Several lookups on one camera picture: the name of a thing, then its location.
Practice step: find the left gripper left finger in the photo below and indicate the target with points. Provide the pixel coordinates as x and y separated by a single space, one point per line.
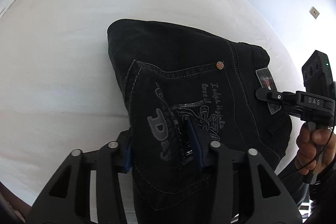
127 151

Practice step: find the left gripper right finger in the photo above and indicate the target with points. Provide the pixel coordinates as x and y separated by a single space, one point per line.
198 143

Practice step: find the black denim pants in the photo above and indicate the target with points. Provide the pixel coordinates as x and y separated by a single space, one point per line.
174 79

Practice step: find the black jacket sleeve forearm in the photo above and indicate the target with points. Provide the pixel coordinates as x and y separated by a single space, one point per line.
322 193

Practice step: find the person's right hand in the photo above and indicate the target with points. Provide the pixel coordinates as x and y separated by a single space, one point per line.
307 143

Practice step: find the white bed mattress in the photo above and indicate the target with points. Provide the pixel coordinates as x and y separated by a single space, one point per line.
58 88

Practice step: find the wall socket right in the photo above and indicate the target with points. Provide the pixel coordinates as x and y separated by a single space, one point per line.
314 12

